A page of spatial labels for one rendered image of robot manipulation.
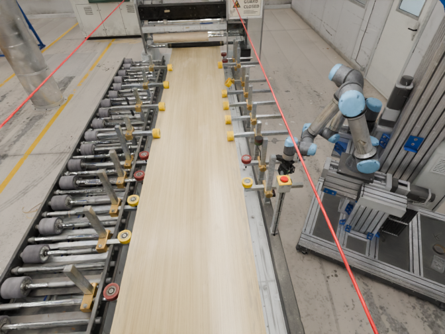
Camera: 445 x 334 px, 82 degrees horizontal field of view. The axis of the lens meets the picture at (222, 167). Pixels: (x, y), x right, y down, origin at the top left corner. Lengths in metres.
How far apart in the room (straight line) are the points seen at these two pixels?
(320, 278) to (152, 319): 1.57
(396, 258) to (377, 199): 0.86
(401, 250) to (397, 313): 0.49
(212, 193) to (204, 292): 0.66
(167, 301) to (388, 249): 1.91
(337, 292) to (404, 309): 0.50
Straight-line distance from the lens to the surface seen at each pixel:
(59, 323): 1.71
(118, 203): 1.97
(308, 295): 2.48
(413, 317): 2.74
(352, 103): 1.46
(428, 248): 2.88
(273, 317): 1.72
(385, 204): 1.92
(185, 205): 1.74
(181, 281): 1.48
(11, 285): 1.91
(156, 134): 2.28
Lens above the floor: 2.25
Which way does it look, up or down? 44 degrees down
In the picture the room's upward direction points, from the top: 2 degrees counter-clockwise
